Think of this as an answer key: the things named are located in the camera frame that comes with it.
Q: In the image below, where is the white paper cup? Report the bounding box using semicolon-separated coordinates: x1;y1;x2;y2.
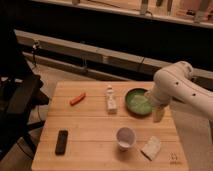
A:
116;127;136;151

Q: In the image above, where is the orange marker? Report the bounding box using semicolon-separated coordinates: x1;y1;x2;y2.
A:
70;93;86;106

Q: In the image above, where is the black chair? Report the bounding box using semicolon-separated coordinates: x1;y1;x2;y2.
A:
0;19;49;161

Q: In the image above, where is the wooden table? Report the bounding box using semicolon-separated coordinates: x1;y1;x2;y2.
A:
32;81;188;171

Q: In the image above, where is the small white bottle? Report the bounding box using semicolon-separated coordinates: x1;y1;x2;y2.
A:
106;85;117;114

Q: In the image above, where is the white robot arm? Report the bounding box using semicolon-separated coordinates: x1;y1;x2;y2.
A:
148;61;213;122

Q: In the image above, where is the green bowl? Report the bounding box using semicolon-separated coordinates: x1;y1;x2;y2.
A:
125;88;152;116

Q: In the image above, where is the black rectangular eraser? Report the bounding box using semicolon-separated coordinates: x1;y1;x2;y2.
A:
55;130;68;155

